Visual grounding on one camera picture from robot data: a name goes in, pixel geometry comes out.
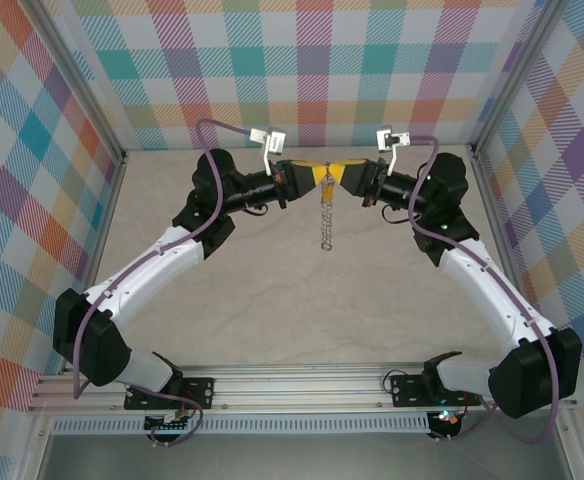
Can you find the aluminium table edge rail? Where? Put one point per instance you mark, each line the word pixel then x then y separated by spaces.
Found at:
pixel 492 215
pixel 107 215

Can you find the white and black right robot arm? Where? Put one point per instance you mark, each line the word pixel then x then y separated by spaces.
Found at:
pixel 487 295

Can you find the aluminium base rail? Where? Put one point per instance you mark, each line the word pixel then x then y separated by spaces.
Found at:
pixel 297 387

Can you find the small electronics board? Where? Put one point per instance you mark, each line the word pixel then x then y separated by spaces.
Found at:
pixel 167 427
pixel 449 419

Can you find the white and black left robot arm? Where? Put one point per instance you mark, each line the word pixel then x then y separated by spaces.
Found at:
pixel 142 272

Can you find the aluminium corner post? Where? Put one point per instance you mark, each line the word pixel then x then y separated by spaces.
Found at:
pixel 79 85
pixel 512 80

